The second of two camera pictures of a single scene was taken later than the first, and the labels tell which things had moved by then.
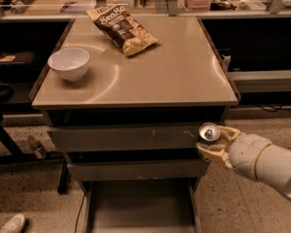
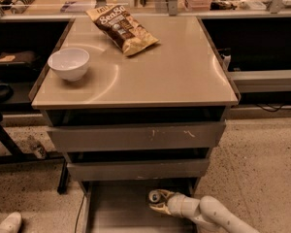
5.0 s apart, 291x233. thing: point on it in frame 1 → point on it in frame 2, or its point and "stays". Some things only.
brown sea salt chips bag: [128, 32] stays
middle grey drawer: [144, 169] stays
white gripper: [246, 154] → [177, 205]
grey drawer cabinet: [130, 125] stays
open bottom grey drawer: [142, 206] stays
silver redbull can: [209, 132] → [154, 196]
